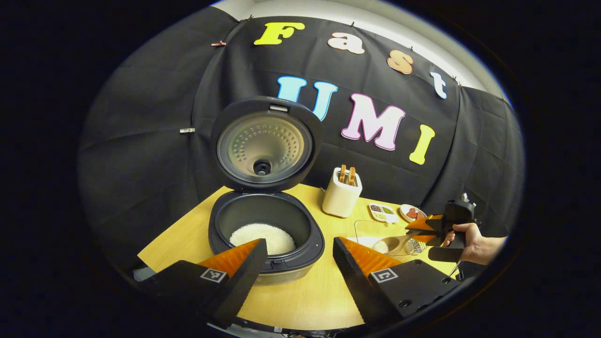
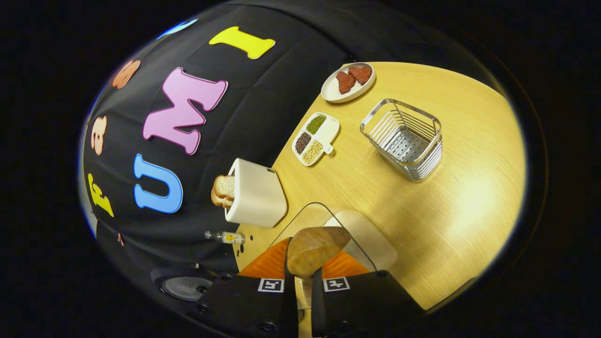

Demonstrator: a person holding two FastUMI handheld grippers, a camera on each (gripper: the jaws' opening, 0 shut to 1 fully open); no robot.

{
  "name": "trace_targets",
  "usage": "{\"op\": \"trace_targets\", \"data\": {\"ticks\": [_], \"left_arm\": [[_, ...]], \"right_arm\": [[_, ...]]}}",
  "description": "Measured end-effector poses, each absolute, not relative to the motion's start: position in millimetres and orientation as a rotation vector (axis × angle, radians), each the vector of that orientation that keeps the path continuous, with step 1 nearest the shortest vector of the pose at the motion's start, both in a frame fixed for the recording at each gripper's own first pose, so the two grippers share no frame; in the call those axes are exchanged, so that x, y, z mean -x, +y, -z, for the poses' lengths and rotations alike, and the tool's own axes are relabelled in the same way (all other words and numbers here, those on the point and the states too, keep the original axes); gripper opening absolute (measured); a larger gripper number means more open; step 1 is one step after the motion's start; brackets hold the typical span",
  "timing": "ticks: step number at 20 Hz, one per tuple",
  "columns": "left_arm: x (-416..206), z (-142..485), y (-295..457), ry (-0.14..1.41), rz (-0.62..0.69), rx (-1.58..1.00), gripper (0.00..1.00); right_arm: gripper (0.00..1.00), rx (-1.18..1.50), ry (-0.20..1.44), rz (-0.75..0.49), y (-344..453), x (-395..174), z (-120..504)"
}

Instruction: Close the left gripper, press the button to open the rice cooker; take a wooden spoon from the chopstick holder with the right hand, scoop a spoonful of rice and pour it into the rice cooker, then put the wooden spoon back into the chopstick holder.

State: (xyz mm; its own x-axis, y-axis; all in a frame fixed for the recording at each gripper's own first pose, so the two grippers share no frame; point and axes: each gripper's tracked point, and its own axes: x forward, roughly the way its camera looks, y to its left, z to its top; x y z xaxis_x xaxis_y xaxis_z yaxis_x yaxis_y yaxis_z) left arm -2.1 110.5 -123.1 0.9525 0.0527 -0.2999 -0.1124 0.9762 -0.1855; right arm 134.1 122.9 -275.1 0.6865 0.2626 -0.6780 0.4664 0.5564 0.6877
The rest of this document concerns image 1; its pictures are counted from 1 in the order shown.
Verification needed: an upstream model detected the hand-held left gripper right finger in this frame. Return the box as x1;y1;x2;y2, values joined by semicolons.
332;236;470;331

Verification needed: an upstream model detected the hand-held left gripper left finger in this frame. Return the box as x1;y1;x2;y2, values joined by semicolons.
136;238;269;329

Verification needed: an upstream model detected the large white rice heap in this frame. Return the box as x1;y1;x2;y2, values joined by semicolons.
229;223;297;255

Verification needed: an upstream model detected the dark grey rice cooker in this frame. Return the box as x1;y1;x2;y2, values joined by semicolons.
208;96;325;286

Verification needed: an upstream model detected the clear plastic rice box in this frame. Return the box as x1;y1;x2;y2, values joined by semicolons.
353;220;423;257

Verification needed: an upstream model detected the white round plate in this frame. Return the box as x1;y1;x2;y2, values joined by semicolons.
399;204;428;223

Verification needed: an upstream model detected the white divided plate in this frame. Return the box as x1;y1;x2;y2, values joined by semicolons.
368;202;400;223

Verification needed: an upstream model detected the white toaster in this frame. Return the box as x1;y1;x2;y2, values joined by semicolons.
322;167;363;218

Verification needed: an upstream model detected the black backdrop cloth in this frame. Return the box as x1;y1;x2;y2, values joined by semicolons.
77;6;525;270

